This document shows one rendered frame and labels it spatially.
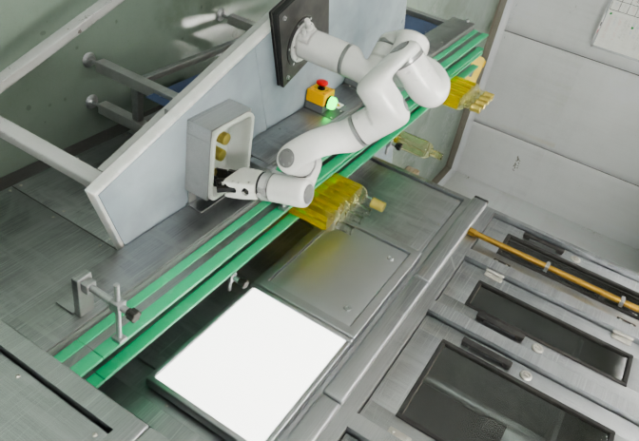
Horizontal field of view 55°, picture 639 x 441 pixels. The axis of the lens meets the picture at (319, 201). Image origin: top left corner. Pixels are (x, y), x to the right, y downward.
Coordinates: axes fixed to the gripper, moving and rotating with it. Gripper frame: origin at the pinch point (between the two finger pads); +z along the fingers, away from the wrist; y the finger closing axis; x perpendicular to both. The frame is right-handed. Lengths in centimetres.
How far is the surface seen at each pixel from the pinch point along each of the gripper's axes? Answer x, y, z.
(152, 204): -2.3, -15.9, 9.4
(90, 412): -5, -74, -29
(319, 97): 5, 55, -2
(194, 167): 3.9, -3.8, 3.9
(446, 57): -4, 147, -16
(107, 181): 11.4, -30.0, 6.8
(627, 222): -320, 614, -95
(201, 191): -3.1, -3.8, 3.1
